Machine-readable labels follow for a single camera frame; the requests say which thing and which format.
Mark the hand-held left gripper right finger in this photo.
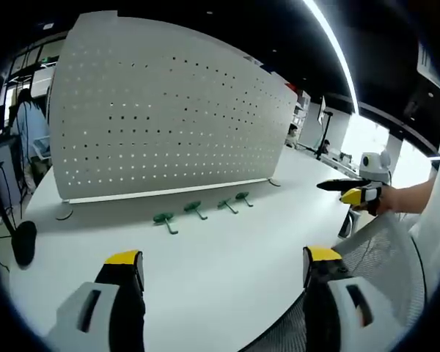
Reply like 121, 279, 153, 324
302, 245, 375, 352

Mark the black tripod with screen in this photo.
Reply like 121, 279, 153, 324
315, 95, 334, 161

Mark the black stand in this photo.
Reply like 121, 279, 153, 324
0, 161, 21, 238

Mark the white perforated mounting plate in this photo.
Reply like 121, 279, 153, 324
48, 10, 298, 221

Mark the black oval object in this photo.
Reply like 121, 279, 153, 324
12, 220, 38, 267

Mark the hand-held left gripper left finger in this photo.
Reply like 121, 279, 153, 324
45, 249, 147, 352

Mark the ceiling light strip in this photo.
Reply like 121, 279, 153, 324
303, 0, 361, 115

